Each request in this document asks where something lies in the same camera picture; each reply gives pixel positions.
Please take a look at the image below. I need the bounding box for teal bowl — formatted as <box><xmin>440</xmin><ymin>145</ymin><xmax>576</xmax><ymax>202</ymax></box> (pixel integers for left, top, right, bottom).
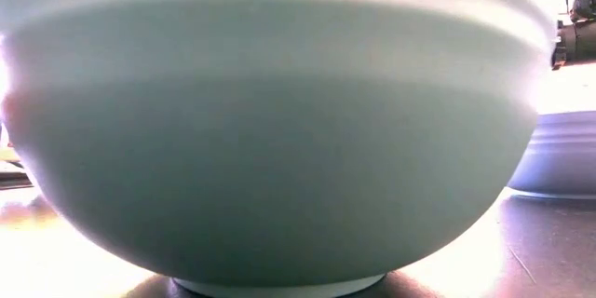
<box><xmin>0</xmin><ymin>0</ymin><xmax>558</xmax><ymax>298</ymax></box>

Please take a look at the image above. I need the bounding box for blue bowl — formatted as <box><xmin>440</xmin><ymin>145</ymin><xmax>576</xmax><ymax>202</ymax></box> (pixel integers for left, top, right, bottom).
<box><xmin>506</xmin><ymin>110</ymin><xmax>596</xmax><ymax>199</ymax></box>

